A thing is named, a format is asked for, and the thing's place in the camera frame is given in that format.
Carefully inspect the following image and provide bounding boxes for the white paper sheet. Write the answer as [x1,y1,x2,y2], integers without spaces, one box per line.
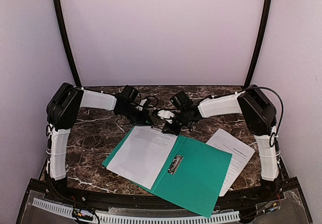
[104,126,178,190]

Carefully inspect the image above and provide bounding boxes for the green plastic folder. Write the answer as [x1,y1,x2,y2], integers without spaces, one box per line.
[102,126,233,218]

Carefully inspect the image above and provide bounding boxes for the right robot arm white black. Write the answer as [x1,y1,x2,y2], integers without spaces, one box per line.
[154,85,282,182]

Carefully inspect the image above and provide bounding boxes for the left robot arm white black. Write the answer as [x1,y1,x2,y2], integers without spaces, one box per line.
[46,83,153,181]

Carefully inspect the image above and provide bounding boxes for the metal top clip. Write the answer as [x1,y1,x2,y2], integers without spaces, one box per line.
[151,125,163,132]

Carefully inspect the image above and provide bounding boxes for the metal centre spring clip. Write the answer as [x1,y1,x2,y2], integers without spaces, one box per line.
[168,155,184,175]

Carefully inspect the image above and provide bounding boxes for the right printed paper sheet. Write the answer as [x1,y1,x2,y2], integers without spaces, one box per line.
[207,128,255,197]

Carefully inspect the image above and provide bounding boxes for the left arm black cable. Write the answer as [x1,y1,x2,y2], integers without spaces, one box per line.
[114,95,159,125]

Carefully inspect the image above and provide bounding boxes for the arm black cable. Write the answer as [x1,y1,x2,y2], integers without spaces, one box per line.
[114,95,159,125]
[246,87,284,148]

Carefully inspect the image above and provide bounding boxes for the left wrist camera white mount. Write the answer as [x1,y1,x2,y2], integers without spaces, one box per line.
[120,85,148,111]

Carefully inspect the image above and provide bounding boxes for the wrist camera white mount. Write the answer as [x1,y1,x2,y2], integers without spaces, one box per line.
[120,85,148,111]
[152,90,194,121]

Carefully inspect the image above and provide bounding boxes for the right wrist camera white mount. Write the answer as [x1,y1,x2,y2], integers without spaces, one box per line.
[152,90,194,121]

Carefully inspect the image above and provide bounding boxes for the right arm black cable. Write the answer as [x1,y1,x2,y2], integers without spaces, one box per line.
[246,87,284,148]

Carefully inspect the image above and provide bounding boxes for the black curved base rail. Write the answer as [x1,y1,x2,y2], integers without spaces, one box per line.
[26,178,298,216]

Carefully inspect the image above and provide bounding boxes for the white slotted cable duct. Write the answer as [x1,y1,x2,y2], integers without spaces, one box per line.
[32,198,240,224]

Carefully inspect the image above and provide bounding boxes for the left black frame post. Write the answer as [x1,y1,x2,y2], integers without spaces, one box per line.
[53,0,82,87]

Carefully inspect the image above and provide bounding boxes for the black frame post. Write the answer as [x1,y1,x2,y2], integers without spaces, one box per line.
[53,0,82,87]
[244,0,271,88]

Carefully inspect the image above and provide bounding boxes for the right black frame post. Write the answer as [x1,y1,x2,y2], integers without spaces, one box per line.
[244,0,271,88]

